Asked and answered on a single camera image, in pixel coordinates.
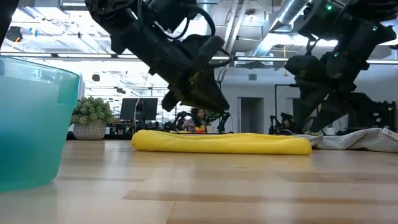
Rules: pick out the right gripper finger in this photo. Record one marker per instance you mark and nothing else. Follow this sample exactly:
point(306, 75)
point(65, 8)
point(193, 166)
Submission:
point(311, 109)
point(329, 118)

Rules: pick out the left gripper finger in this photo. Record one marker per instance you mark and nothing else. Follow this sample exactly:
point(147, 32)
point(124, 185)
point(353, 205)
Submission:
point(208, 99)

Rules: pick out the grey microfiber towel white tag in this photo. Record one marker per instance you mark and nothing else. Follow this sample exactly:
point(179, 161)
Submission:
point(357, 141)

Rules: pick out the yellow microfiber towel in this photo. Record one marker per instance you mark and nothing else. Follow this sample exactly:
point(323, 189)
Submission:
point(217, 144)

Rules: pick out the teal translucent plastic bin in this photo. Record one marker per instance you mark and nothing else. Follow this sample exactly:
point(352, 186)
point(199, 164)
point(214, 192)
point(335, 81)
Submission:
point(31, 130)

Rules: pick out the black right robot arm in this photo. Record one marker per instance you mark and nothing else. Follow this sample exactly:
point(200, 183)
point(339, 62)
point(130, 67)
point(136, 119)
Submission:
point(357, 46)

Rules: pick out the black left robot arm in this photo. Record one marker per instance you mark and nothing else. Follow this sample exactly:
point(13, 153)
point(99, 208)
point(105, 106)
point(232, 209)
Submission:
point(124, 28)

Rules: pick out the background black robot arm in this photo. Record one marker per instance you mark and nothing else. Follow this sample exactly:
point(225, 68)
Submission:
point(224, 119)
point(183, 115)
point(273, 124)

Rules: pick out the black computer monitor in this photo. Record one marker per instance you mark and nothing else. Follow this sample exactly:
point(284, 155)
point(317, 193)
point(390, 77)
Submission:
point(140, 109)

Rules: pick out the black storage cabinet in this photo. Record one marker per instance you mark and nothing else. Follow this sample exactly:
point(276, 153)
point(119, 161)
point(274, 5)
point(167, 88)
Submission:
point(388, 115)

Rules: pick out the black ceiling speaker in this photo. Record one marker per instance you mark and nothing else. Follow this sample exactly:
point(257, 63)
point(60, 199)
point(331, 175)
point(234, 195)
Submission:
point(95, 77)

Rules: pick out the linear ceiling light strip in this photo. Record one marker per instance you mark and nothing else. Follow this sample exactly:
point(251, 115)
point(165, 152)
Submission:
point(84, 55)

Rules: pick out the large plant in white pot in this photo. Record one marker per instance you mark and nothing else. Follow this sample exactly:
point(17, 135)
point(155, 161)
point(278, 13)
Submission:
point(90, 130)

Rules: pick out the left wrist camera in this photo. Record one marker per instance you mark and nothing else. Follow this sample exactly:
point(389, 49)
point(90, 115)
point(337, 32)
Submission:
point(205, 49)

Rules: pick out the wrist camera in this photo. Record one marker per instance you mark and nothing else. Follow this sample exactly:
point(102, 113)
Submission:
point(303, 68)
point(205, 49)

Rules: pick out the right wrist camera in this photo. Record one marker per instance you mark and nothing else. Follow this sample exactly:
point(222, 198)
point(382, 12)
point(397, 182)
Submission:
point(303, 68)

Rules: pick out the silver spiral air duct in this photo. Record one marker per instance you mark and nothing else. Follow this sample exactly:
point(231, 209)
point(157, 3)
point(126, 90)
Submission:
point(289, 12)

